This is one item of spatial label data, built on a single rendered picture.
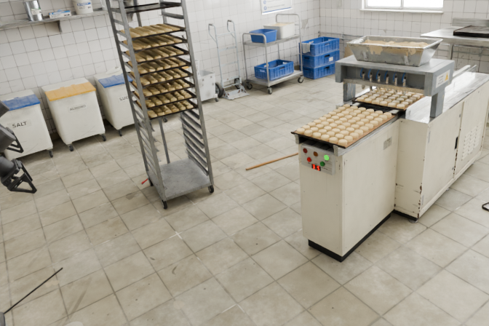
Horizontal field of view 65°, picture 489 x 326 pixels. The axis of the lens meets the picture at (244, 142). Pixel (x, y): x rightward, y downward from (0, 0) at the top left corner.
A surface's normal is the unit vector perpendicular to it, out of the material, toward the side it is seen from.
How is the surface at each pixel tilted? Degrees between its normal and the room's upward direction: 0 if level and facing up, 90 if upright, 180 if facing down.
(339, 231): 90
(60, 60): 90
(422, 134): 90
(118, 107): 93
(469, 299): 0
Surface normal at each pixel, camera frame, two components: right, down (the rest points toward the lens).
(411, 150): -0.73, 0.35
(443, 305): -0.11, -0.91
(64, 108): 0.54, 0.32
